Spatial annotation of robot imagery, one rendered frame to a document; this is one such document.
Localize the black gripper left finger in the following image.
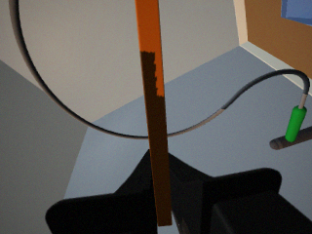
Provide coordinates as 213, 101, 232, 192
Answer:
45, 149, 158, 234

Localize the orange handle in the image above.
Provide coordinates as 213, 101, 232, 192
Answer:
135, 0, 172, 226

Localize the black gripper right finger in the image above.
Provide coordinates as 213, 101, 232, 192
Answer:
169, 153, 282, 234

